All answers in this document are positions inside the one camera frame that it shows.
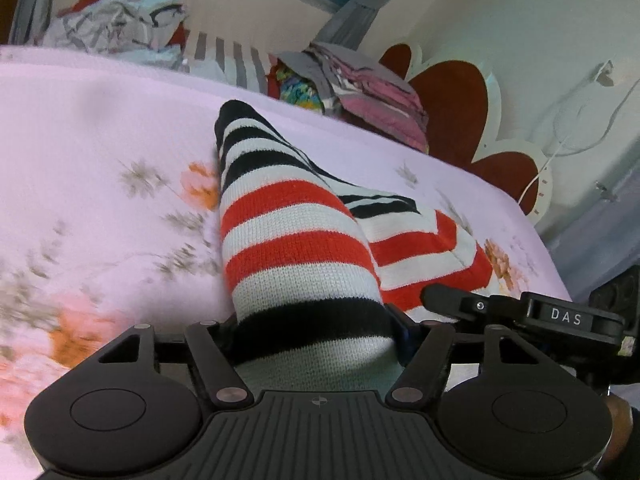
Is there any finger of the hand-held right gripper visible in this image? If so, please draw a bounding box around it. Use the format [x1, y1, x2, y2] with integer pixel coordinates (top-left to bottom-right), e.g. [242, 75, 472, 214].
[421, 283, 525, 325]

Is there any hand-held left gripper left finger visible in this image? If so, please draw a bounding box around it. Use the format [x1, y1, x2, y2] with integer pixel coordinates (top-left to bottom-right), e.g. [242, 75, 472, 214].
[97, 317, 253, 407]

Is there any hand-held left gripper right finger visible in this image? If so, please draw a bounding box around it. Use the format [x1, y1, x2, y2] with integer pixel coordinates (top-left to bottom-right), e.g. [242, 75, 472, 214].
[385, 305, 546, 407]

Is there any red white black striped sweater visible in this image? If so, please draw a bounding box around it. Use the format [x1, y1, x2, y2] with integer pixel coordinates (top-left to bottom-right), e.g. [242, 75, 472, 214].
[214, 100, 507, 397]

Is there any person's right forearm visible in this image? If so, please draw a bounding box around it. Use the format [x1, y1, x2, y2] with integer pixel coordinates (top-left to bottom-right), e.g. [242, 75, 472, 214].
[597, 394, 640, 480]

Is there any stack of pink grey clothes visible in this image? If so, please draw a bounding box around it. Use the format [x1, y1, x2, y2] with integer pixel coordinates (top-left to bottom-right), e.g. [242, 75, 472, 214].
[277, 42, 432, 154]

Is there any red white scalloped headboard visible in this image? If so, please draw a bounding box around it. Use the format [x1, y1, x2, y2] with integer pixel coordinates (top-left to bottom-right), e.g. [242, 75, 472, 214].
[377, 42, 556, 224]

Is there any pink floral bedsheet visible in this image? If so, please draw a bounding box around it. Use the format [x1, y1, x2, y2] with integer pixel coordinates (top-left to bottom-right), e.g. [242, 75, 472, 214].
[0, 45, 573, 480]

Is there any colourful floral cloth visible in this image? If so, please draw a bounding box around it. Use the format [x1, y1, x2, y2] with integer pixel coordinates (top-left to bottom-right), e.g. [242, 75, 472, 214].
[274, 62, 327, 114]

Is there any grey white striped cloth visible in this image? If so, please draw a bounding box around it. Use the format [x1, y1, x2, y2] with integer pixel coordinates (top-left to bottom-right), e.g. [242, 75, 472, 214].
[181, 30, 274, 97]

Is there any grey curtain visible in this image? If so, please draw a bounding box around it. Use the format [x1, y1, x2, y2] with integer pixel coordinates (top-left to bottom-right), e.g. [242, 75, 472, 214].
[10, 0, 61, 44]
[312, 0, 423, 52]

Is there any grey white printed cloth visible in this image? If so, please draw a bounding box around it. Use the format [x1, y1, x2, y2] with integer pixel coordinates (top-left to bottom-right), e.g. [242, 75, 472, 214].
[32, 0, 188, 68]

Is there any brown wooden door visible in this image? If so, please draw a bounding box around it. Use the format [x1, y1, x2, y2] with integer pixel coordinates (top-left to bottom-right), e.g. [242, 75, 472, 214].
[0, 0, 28, 45]

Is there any white charging cable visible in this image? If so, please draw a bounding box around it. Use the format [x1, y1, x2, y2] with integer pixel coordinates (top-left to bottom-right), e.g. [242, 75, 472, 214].
[517, 62, 640, 207]

